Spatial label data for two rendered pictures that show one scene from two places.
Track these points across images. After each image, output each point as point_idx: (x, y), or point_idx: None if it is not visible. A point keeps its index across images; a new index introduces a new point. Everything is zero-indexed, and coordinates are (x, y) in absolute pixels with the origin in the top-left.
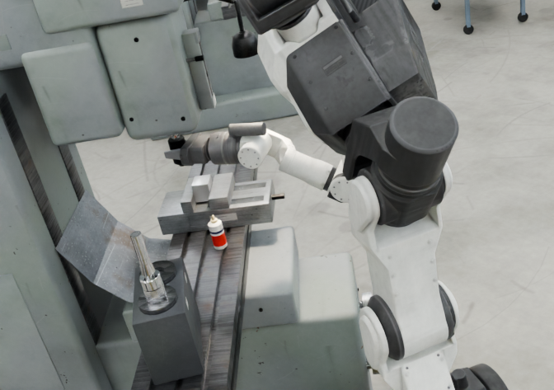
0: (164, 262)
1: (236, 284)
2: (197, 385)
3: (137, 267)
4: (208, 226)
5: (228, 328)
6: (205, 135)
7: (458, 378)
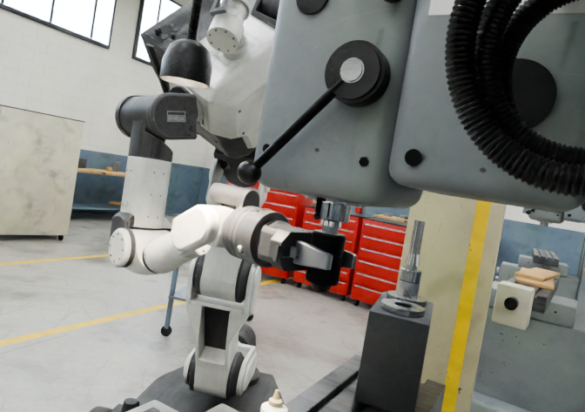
0: (392, 306)
1: (291, 402)
2: None
3: (426, 324)
4: (287, 409)
5: (330, 376)
6: (275, 227)
7: (136, 399)
